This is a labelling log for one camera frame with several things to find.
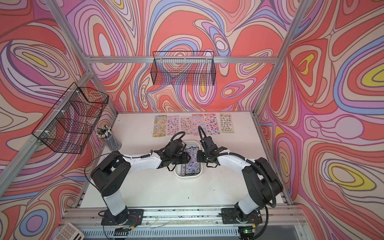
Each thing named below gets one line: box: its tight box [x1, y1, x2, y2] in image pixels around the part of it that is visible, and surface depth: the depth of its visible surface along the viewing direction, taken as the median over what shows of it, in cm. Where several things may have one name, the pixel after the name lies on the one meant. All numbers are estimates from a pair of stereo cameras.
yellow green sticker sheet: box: [152, 114, 167, 137], surface depth 113 cm
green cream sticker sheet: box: [219, 113, 235, 133], surface depth 114 cm
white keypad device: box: [53, 222, 85, 240], surface depth 69 cm
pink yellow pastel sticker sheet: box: [204, 113, 221, 135], surface depth 115 cm
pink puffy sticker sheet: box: [167, 115, 179, 136], surface depth 113 cm
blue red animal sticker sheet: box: [192, 113, 206, 136], surface depth 117 cm
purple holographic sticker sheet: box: [180, 145, 201, 176], surface depth 90 cm
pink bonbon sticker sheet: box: [180, 116, 193, 135], surface depth 114 cm
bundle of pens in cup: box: [95, 125, 113, 140], surface depth 88 cm
